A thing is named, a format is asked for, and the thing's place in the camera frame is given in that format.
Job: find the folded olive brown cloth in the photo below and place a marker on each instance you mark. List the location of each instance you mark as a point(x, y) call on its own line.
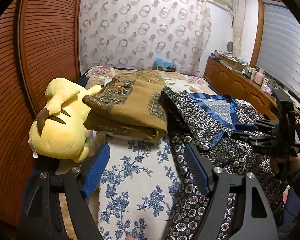
point(130, 105)

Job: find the grey window blind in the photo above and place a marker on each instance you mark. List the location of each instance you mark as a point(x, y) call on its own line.
point(279, 53)

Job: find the pink circle patterned curtain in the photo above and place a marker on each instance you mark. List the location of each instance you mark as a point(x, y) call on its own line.
point(132, 34)

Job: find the brown louvered wardrobe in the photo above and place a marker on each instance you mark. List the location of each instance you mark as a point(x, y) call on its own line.
point(38, 43)

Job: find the wooden sideboard cabinet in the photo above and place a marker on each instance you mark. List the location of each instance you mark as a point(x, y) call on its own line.
point(226, 81)

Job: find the cardboard box on sideboard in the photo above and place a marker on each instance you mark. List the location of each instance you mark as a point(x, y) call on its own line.
point(232, 63)

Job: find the blue tissue box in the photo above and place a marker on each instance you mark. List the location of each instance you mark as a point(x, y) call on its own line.
point(162, 65)

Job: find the navy patterned silk garment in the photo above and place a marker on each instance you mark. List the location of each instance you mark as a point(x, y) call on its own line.
point(208, 121)

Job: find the blue floral white sheet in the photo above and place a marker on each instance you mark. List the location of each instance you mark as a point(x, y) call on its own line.
point(136, 191)

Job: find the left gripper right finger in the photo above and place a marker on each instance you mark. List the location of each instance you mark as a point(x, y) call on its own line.
point(241, 196)

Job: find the person's right hand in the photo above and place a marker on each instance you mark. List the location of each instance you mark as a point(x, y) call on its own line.
point(287, 168)

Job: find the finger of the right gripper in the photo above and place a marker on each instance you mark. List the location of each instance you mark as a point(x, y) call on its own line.
point(266, 125)
point(260, 145)

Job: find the lavender pouch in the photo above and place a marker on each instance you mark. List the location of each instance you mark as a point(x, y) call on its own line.
point(266, 89)

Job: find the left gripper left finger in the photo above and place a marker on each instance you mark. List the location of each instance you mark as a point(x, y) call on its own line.
point(41, 217)

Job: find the pink bottle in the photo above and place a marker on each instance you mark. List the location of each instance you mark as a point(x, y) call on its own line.
point(259, 76)

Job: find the yellow plush toy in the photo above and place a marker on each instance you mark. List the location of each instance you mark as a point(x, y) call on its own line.
point(58, 130)

